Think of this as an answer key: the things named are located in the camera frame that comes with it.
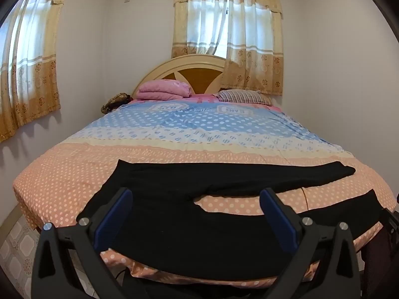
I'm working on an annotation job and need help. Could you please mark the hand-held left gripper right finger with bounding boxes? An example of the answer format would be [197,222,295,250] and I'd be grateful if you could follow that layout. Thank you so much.
[259,188,362,299]

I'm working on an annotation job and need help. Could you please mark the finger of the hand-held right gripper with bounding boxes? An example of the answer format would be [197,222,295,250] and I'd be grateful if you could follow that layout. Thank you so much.
[379,207,399,246]

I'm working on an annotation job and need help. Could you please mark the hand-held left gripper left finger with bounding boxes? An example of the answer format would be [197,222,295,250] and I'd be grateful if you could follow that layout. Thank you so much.
[31,187,134,299]

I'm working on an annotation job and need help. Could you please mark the black pants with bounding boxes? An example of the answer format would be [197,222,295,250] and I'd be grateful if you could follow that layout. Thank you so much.
[76,159,385,287]

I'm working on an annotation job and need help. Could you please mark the dark maroon cloth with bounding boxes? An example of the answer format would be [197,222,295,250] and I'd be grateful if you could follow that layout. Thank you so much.
[362,230,399,299]

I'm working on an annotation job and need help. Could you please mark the polka dot bedspread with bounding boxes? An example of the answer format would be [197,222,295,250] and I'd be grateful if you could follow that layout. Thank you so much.
[12,95,398,289]

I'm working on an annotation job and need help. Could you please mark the striped pillow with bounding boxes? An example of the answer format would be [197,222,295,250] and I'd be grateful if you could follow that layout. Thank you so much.
[216,89,273,106]

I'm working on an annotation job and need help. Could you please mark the pink folded blanket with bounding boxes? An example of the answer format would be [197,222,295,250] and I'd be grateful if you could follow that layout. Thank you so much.
[135,80,192,101]

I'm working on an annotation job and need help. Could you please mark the cream wooden headboard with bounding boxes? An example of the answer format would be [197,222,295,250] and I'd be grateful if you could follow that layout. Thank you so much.
[131,54,231,100]

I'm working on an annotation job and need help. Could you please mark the beige floral curtain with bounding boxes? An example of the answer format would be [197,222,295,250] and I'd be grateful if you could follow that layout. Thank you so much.
[171,0,284,96]
[0,0,74,144]

